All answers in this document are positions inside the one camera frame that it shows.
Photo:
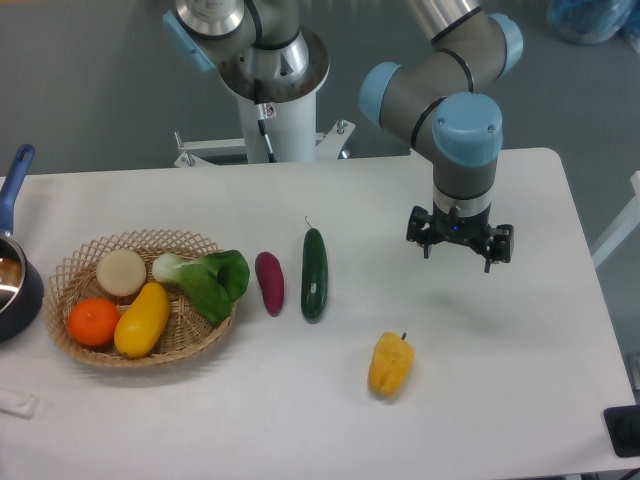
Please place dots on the orange tangerine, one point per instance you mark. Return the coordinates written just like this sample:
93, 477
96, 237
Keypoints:
92, 322

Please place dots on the yellow mango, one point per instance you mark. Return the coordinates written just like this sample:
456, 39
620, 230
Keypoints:
142, 324

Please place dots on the clear plastic packet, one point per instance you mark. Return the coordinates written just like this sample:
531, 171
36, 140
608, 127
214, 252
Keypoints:
18, 403

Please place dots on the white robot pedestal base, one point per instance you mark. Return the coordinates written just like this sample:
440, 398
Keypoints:
271, 133

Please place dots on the yellow bell pepper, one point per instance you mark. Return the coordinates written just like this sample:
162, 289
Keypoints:
391, 362

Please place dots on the green bok choy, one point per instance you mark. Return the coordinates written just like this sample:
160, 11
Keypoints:
212, 283

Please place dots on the white frame at right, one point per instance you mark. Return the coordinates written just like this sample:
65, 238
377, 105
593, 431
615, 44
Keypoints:
619, 228

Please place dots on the dark green cucumber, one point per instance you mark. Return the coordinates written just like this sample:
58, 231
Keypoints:
314, 280

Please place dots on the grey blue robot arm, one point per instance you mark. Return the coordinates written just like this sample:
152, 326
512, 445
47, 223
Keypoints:
274, 66

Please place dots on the black device at edge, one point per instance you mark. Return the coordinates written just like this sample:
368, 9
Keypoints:
623, 429

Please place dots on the purple sweet potato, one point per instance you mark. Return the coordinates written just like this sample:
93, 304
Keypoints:
271, 281

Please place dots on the beige round onion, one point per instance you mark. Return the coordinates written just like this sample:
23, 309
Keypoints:
121, 272

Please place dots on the blue plastic bag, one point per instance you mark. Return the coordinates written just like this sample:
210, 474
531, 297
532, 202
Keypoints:
594, 22

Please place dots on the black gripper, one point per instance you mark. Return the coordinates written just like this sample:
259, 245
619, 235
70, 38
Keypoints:
494, 244

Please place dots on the blue handled saucepan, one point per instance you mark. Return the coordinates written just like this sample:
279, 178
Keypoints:
22, 289

